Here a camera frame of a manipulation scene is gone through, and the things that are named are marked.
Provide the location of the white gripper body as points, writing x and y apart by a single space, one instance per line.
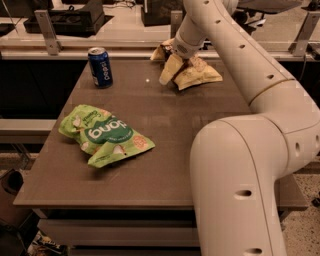
183 48

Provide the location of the brown and yellow chip bag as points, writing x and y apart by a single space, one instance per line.
188 75

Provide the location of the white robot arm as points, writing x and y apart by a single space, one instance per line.
235 161

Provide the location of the green chip bag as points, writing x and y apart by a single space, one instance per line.
103 136

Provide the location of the dark monitor box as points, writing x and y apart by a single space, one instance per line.
158 12

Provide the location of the black office chair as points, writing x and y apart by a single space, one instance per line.
249 8

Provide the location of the blue soda can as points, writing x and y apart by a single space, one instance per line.
100 67

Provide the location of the black box on desk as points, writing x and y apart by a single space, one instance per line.
82 18

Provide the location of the grey table drawer front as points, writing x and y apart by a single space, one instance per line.
161 233

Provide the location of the middle metal bracket post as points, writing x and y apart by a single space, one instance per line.
175 22

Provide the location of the metal bracket post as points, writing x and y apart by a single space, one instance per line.
53 46
175 22
299 46

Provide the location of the right metal bracket post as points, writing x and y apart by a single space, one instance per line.
299 46

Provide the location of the left metal bracket post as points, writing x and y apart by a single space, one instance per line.
53 46

